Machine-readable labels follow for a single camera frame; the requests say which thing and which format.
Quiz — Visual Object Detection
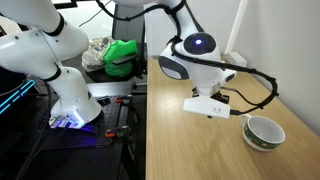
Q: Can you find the orange black clamp left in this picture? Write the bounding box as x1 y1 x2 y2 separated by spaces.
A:
105 125 130 138

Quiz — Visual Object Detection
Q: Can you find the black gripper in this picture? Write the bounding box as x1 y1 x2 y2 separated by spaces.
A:
192 88 229 104

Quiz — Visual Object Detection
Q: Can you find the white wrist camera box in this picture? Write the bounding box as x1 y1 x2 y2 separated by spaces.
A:
183 96 230 119

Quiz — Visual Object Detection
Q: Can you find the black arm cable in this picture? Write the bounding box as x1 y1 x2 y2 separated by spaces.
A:
95 0 279 116

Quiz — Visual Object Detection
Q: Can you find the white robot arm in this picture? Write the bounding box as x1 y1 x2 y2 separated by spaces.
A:
0 0 236 129

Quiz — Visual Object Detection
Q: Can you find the orange black clamp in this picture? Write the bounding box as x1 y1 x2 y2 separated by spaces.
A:
105 125 130 138
114 95 133 103

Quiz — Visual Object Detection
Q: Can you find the orange black clamp right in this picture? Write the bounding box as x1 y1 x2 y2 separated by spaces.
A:
114 95 133 103

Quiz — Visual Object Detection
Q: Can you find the white plastic bag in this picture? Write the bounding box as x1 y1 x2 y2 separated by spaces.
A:
82 36 114 72

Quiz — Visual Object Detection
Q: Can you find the green cloth bag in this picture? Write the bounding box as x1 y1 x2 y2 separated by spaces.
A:
103 40 138 77

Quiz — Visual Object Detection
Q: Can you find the cyan lit computer case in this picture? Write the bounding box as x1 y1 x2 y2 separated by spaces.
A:
0 80 35 114

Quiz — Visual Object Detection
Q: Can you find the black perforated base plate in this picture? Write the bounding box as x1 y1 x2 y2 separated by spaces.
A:
44 96 126 150

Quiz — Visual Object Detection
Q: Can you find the white green patterned cup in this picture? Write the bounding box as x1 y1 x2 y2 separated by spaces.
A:
240 114 286 152

